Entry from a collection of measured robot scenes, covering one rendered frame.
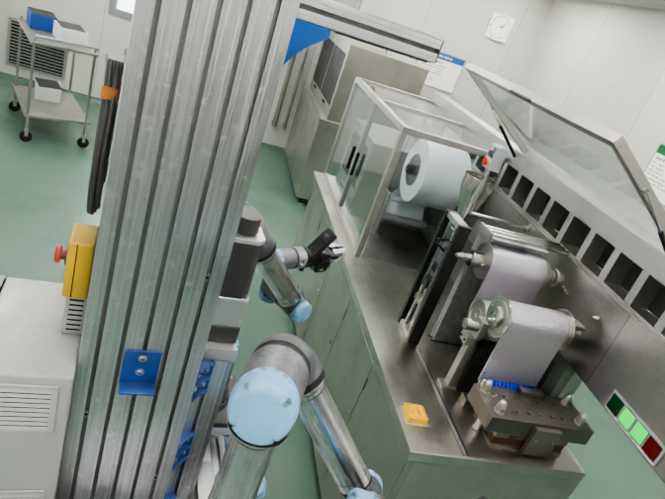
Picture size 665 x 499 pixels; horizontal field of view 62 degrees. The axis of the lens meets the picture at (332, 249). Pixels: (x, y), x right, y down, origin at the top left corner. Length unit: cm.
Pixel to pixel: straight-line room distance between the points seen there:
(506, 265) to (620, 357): 48
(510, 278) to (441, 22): 553
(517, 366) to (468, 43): 588
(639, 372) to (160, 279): 146
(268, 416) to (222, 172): 44
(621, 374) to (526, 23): 623
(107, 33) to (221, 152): 620
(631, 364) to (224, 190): 143
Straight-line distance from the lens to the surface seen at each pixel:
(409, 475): 191
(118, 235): 112
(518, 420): 198
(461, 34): 753
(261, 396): 95
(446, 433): 198
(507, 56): 781
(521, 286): 222
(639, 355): 201
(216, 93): 100
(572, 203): 239
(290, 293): 173
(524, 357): 210
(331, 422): 117
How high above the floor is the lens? 205
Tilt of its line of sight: 24 degrees down
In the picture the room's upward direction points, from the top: 20 degrees clockwise
